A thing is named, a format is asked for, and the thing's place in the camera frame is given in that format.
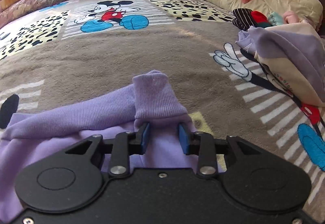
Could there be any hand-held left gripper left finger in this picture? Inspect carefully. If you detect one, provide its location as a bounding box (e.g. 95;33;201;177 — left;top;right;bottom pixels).
64;122;150;178

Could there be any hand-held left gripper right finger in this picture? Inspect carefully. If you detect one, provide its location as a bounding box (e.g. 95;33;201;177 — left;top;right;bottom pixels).
177;122;262;179

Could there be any purple sweatshirt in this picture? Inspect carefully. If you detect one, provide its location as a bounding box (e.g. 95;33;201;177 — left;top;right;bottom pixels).
0;70;227;214

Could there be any cartoon mouse printed blanket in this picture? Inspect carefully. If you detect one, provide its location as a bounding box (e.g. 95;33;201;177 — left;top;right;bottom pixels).
0;0;325;214

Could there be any purple and cream garment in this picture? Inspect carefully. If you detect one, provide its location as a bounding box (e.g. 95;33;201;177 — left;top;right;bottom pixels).
235;22;325;108

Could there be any black striped sock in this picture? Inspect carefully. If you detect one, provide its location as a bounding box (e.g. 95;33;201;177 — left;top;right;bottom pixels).
232;9;255;32

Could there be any red sock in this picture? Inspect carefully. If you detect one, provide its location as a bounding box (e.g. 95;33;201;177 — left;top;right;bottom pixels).
251;11;268;28

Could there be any teal sock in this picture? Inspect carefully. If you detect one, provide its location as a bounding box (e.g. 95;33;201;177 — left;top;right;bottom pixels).
268;12;284;27

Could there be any pink sock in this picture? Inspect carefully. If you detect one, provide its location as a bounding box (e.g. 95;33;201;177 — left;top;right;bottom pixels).
283;11;303;24

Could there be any cream quilt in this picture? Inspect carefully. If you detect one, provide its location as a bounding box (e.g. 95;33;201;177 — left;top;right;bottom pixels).
198;0;324;32

